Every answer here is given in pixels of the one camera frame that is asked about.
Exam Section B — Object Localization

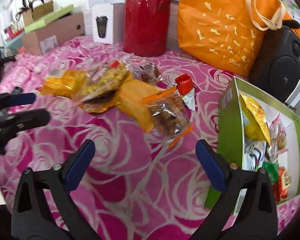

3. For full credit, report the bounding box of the black speaker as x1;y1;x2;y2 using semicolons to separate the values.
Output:
248;20;300;102

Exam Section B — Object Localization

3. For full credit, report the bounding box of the clear chocolate snack pack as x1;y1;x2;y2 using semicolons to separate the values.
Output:
129;61;163;85

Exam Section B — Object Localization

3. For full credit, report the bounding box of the yellow crackers bag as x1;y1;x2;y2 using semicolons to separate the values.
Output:
74;60;129;102

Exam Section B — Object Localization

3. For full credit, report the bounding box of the pink rose tablecloth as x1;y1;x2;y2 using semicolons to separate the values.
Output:
0;35;300;240

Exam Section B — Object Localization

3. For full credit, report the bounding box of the brown shoe box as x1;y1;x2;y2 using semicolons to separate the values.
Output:
22;12;85;56

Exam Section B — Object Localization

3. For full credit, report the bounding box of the white cup box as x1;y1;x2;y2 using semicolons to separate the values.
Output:
92;3;125;44

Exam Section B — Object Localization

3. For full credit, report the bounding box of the red white candy wrapper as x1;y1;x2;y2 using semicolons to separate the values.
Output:
170;74;196;111

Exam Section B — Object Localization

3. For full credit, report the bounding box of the green cardboard box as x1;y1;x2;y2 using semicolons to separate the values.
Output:
217;77;300;206

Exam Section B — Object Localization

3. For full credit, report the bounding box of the green box lid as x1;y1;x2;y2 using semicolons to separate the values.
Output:
24;4;75;34

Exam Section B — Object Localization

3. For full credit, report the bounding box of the yellow snack packet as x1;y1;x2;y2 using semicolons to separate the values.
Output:
39;69;87;98

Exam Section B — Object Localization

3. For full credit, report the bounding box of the pink clear snack pack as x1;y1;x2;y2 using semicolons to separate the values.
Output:
267;115;288;163

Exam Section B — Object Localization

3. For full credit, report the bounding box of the orange snack pack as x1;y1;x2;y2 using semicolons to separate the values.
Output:
115;79;159;133

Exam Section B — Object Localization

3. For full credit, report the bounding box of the white blue snack packet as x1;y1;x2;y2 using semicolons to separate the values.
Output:
242;140;267;171

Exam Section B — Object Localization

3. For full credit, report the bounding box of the orange tote bag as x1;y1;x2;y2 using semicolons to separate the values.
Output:
177;0;292;77

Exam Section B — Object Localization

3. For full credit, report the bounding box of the yellow chips bag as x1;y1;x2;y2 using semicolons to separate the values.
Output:
239;93;270;145

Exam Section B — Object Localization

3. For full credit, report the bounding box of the clear brown cookie pack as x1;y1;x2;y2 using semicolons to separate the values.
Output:
142;87;193;148

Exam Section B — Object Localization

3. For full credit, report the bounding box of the red orange snack packet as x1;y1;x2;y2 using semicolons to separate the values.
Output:
273;167;292;203

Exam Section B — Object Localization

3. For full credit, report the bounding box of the green snack packet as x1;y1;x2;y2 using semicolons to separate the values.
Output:
262;161;279;185

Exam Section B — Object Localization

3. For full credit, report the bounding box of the red thermos jug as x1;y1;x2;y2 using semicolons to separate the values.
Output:
123;0;172;57

